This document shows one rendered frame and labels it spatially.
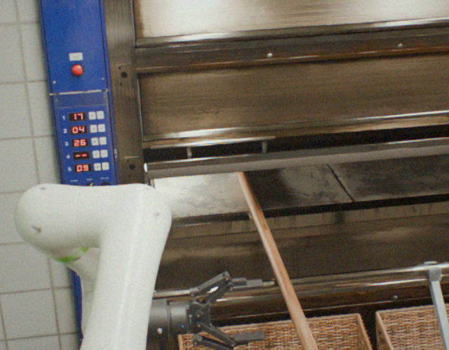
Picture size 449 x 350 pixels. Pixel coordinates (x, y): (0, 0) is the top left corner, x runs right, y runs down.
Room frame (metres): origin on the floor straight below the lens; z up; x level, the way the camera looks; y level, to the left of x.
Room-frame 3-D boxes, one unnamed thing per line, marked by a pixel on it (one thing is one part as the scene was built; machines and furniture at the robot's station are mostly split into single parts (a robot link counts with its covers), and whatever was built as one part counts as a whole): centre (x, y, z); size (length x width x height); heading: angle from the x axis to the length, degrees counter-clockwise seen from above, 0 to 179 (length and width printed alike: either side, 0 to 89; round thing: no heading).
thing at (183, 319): (1.69, 0.09, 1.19); 0.09 x 0.07 x 0.08; 96
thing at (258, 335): (1.70, -0.04, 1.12); 0.07 x 0.03 x 0.01; 96
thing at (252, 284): (1.71, -0.04, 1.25); 0.07 x 0.03 x 0.01; 96
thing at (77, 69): (2.15, 0.37, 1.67); 0.03 x 0.02 x 0.06; 96
